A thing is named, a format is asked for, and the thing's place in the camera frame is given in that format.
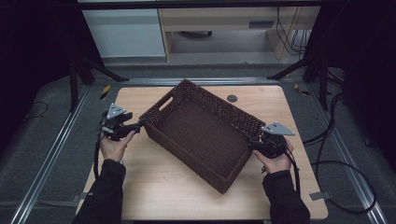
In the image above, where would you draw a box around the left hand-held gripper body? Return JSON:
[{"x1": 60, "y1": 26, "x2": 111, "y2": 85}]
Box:
[{"x1": 100, "y1": 102, "x2": 134, "y2": 142}]

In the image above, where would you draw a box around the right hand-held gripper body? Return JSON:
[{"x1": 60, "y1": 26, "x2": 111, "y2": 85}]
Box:
[{"x1": 257, "y1": 121, "x2": 296, "y2": 159}]

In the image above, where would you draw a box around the brown woven basket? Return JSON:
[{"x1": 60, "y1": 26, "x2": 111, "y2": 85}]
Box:
[{"x1": 138, "y1": 78, "x2": 266, "y2": 194}]

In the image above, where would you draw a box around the person's right hand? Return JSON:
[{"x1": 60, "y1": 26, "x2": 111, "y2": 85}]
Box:
[{"x1": 253, "y1": 144, "x2": 295, "y2": 175}]

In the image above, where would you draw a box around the person's left hand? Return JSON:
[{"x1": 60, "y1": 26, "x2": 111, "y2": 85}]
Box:
[{"x1": 100, "y1": 130, "x2": 137, "y2": 163}]

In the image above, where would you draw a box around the yellow black floor tape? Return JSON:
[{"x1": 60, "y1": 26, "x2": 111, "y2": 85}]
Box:
[
  {"x1": 99, "y1": 84, "x2": 111, "y2": 101},
  {"x1": 293, "y1": 83, "x2": 311, "y2": 97}
]

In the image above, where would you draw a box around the black metal stand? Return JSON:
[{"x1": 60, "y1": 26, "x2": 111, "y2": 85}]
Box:
[
  {"x1": 68, "y1": 55, "x2": 130, "y2": 113},
  {"x1": 266, "y1": 55, "x2": 331, "y2": 111}
]

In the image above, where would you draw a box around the white cabinet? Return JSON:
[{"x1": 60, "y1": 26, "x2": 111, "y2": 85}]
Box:
[{"x1": 81, "y1": 8, "x2": 166, "y2": 59}]

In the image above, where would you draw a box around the dark curtain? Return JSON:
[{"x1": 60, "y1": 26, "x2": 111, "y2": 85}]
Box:
[
  {"x1": 311, "y1": 0, "x2": 396, "y2": 172},
  {"x1": 0, "y1": 0, "x2": 104, "y2": 157}
]

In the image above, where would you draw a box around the light wooden desk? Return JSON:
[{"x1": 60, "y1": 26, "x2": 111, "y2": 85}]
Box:
[{"x1": 158, "y1": 7, "x2": 321, "y2": 61}]

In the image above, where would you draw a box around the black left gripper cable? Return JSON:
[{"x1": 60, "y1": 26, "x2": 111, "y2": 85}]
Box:
[{"x1": 92, "y1": 132, "x2": 106, "y2": 180}]

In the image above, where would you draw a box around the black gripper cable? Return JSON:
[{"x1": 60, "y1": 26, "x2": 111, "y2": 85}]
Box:
[
  {"x1": 92, "y1": 132, "x2": 106, "y2": 180},
  {"x1": 284, "y1": 148, "x2": 302, "y2": 195}
]

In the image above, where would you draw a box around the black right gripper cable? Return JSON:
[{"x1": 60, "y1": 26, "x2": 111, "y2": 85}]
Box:
[{"x1": 284, "y1": 148, "x2": 302, "y2": 195}]

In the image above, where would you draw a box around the aluminium floor rail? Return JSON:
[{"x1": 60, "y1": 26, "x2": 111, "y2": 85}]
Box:
[
  {"x1": 307, "y1": 83, "x2": 389, "y2": 224},
  {"x1": 124, "y1": 77, "x2": 281, "y2": 87},
  {"x1": 10, "y1": 85, "x2": 92, "y2": 224}
]

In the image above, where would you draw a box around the thick black floor cable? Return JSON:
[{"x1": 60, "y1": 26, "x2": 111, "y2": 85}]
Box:
[{"x1": 303, "y1": 91, "x2": 347, "y2": 147}]

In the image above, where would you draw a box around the grey table bracket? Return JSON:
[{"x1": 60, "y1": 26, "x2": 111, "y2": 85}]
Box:
[
  {"x1": 72, "y1": 192, "x2": 89, "y2": 203},
  {"x1": 309, "y1": 190, "x2": 332, "y2": 202}
]

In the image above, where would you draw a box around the thin black floor cable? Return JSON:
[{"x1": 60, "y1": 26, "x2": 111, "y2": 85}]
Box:
[{"x1": 26, "y1": 101, "x2": 50, "y2": 120}]

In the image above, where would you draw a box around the looped black floor cable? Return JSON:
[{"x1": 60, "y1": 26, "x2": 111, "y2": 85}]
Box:
[{"x1": 311, "y1": 160, "x2": 377, "y2": 216}]

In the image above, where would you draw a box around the black hanging cable bundle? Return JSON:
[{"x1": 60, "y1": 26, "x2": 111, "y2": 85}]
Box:
[{"x1": 276, "y1": 7, "x2": 312, "y2": 60}]

